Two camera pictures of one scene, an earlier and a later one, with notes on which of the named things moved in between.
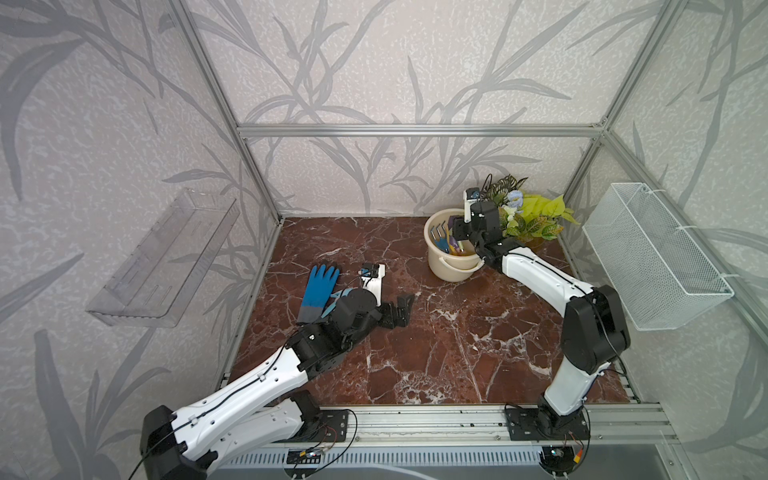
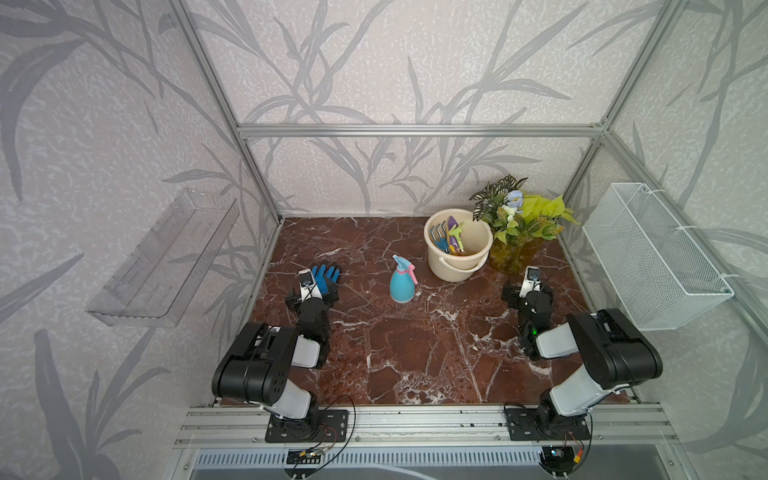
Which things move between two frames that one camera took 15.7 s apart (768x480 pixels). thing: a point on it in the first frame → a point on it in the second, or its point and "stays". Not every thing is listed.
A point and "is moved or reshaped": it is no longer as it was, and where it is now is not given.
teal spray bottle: [337, 297] is moved or reshaped
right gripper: [458, 229] → [514, 291]
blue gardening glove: [317, 292] stays
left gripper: [402, 318] → [328, 298]
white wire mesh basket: [662, 278] stays
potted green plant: [526, 219] stays
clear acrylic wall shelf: [163, 277] stays
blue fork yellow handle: [441, 240] stays
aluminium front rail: [610, 425] stays
